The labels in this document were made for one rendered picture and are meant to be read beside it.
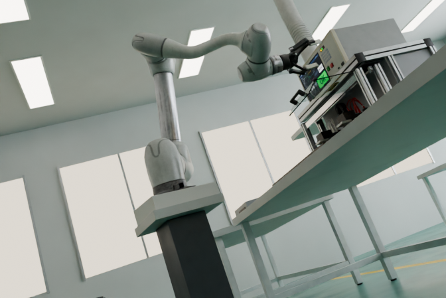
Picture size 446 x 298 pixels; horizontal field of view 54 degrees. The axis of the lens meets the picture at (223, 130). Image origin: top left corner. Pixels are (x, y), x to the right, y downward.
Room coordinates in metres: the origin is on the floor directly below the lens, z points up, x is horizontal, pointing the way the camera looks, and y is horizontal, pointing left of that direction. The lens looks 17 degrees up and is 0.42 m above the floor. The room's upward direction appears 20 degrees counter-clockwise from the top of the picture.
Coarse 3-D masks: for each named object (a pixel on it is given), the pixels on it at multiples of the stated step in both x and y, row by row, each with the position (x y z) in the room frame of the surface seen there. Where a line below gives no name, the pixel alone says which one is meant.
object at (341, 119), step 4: (344, 112) 1.99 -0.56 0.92; (348, 112) 1.99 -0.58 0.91; (352, 112) 2.00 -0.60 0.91; (360, 112) 2.01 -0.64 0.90; (340, 116) 2.01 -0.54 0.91; (344, 116) 1.98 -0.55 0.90; (348, 116) 1.99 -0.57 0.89; (352, 116) 1.99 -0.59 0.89; (356, 116) 2.00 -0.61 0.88; (340, 120) 2.02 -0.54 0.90; (344, 120) 1.99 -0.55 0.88; (348, 120) 1.99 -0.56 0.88; (340, 124) 1.99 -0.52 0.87; (344, 124) 2.01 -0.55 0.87
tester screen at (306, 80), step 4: (316, 56) 2.12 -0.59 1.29; (312, 60) 2.17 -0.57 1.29; (316, 60) 2.14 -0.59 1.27; (320, 60) 2.11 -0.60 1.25; (320, 64) 2.12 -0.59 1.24; (312, 68) 2.20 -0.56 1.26; (316, 68) 2.16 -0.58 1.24; (324, 68) 2.11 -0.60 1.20; (308, 72) 2.24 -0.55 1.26; (312, 72) 2.21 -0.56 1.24; (320, 72) 2.15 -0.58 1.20; (300, 76) 2.33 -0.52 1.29; (304, 76) 2.29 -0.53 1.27; (308, 76) 2.26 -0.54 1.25; (312, 76) 2.23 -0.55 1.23; (304, 80) 2.31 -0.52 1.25; (308, 80) 2.27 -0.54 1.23; (312, 80) 2.24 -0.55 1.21; (304, 84) 2.32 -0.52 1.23; (308, 84) 2.29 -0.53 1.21
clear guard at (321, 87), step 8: (344, 72) 1.88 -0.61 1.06; (352, 72) 1.90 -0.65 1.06; (320, 80) 1.85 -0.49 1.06; (328, 80) 1.89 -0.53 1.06; (336, 80) 1.93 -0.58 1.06; (344, 80) 1.97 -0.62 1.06; (312, 88) 1.91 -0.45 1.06; (320, 88) 1.96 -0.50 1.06; (328, 88) 2.00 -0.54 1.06; (336, 88) 2.05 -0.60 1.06; (304, 96) 1.86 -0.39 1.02; (312, 96) 2.03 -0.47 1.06; (320, 96) 2.08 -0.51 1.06
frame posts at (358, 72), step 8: (376, 64) 1.88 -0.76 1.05; (360, 72) 1.85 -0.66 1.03; (376, 72) 1.88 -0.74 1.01; (360, 80) 1.84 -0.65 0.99; (384, 80) 1.87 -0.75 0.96; (368, 88) 1.85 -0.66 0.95; (384, 88) 1.89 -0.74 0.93; (368, 96) 1.84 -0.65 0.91; (320, 120) 2.46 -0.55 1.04; (304, 128) 2.42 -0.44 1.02; (320, 128) 2.46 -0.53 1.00; (312, 136) 2.43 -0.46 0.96; (312, 144) 2.42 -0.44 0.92
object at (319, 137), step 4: (324, 132) 2.22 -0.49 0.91; (328, 132) 2.22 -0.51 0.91; (332, 132) 2.23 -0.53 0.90; (336, 132) 2.24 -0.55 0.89; (316, 136) 2.26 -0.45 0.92; (320, 136) 2.23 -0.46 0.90; (324, 136) 2.21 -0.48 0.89; (328, 136) 2.22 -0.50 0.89; (332, 136) 2.22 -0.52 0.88; (320, 140) 2.20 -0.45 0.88; (324, 140) 2.21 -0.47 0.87; (328, 140) 2.28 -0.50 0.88; (316, 144) 2.25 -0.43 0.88; (320, 144) 2.26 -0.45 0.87
